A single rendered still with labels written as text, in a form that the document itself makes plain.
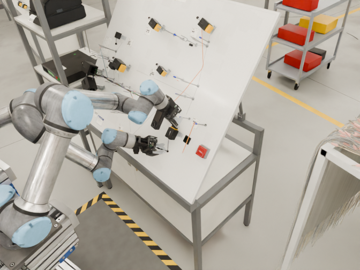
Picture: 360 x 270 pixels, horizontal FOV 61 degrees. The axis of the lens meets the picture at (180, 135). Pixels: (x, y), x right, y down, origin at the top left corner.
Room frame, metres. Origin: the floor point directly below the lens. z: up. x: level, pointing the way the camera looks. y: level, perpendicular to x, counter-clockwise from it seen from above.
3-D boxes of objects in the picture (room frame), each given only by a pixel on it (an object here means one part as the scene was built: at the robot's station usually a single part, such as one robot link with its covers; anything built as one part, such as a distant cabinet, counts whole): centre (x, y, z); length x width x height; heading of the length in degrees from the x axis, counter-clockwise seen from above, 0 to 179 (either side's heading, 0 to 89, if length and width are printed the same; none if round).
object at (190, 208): (1.45, 0.34, 0.83); 1.18 x 0.05 x 0.06; 41
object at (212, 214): (1.66, 0.10, 0.60); 1.17 x 0.58 x 0.40; 41
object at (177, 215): (1.25, 0.15, 0.60); 0.55 x 0.03 x 0.39; 41
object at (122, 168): (1.67, 0.50, 0.60); 0.55 x 0.02 x 0.39; 41
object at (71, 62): (2.20, 0.80, 1.09); 0.35 x 0.33 x 0.07; 41
